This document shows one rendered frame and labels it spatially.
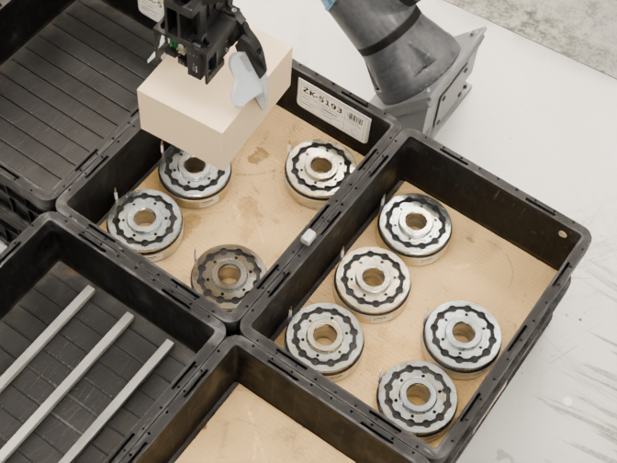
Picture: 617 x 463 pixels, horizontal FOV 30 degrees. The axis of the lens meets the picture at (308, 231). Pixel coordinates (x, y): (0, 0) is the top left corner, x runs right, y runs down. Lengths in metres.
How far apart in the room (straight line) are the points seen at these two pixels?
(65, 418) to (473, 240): 0.61
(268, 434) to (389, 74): 0.62
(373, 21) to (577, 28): 1.39
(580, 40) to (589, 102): 1.08
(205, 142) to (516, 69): 0.78
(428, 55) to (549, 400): 0.55
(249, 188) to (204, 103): 0.31
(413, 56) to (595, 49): 1.33
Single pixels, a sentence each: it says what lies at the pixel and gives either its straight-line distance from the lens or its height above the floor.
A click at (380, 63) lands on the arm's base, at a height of 0.84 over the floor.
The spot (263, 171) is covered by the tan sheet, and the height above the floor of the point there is 0.83.
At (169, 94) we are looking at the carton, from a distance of 1.38.
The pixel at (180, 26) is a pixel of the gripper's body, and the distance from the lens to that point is 1.27.
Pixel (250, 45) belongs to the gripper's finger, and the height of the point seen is 1.20.
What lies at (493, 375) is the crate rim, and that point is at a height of 0.93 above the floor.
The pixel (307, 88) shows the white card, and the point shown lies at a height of 0.91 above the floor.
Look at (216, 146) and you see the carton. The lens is 1.37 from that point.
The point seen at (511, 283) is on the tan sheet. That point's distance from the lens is 1.61.
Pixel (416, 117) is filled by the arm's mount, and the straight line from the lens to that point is 1.81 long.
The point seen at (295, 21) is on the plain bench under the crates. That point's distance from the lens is 2.03.
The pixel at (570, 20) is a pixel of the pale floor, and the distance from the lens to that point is 3.12.
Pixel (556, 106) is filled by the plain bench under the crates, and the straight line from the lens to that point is 1.99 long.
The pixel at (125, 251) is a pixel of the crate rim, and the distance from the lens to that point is 1.48.
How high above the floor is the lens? 2.19
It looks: 57 degrees down
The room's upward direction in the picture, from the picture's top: 6 degrees clockwise
